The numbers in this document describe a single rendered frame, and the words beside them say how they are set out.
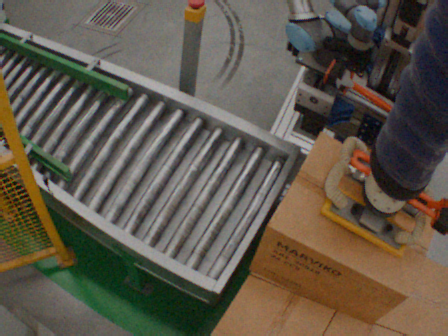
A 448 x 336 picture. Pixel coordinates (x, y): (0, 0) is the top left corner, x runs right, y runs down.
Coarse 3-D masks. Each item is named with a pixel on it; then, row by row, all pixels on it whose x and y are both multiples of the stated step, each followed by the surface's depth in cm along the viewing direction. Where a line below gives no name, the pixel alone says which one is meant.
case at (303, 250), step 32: (320, 160) 178; (288, 192) 171; (320, 192) 172; (352, 192) 173; (288, 224) 166; (320, 224) 167; (256, 256) 187; (288, 256) 174; (320, 256) 163; (352, 256) 161; (384, 256) 162; (416, 256) 162; (320, 288) 182; (352, 288) 170; (384, 288) 158
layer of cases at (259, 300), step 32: (256, 288) 196; (288, 288) 196; (416, 288) 198; (224, 320) 188; (256, 320) 188; (288, 320) 189; (320, 320) 189; (352, 320) 190; (384, 320) 189; (416, 320) 189
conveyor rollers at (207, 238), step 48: (0, 48) 248; (48, 96) 231; (144, 96) 234; (48, 144) 218; (240, 144) 226; (96, 192) 209; (144, 192) 212; (240, 192) 216; (144, 240) 201; (240, 240) 206
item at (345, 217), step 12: (324, 204) 156; (348, 204) 156; (360, 204) 156; (336, 216) 154; (348, 216) 154; (360, 216) 154; (348, 228) 154; (360, 228) 153; (384, 228) 152; (396, 228) 153; (372, 240) 151; (384, 240) 151; (396, 252) 149
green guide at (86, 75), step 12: (0, 36) 241; (12, 48) 244; (24, 48) 238; (36, 48) 236; (36, 60) 241; (48, 60) 235; (60, 60) 232; (96, 60) 232; (72, 72) 233; (84, 72) 228; (96, 84) 231; (108, 84) 226; (120, 84) 225; (120, 96) 230
